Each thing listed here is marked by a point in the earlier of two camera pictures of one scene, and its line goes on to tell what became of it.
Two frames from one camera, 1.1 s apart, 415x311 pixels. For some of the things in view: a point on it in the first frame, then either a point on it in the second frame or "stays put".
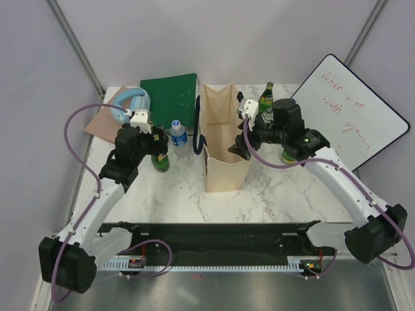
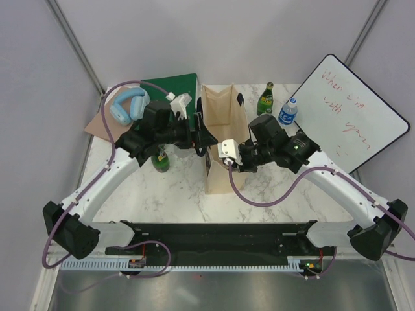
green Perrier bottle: [160, 162] stays put
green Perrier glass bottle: [266, 101] stays put
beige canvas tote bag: [216, 123] stays put
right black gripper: [240, 147] → [244, 167]
